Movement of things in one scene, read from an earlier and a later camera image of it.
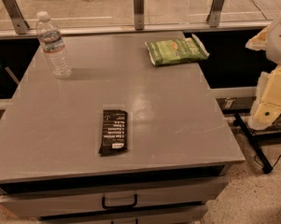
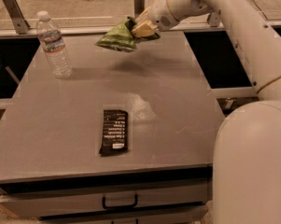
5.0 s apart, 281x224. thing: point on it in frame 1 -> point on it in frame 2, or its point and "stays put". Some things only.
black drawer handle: [119, 206] stays put
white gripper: [279, 42] -> [159, 15]
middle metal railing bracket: [139, 7] stays put
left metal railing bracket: [21, 25] stays put
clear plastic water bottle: [51, 40] stays put
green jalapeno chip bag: [175, 50] -> [121, 37]
